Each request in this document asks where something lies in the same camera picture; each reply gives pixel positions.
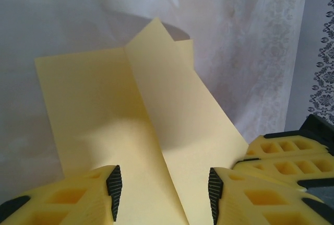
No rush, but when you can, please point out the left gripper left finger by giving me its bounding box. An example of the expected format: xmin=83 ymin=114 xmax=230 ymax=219
xmin=0 ymin=164 xmax=123 ymax=225

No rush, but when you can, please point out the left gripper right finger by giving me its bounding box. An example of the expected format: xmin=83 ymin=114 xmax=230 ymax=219
xmin=208 ymin=167 xmax=334 ymax=225

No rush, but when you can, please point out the yellow paper sheet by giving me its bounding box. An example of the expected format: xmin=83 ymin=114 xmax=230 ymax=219
xmin=34 ymin=17 xmax=248 ymax=225

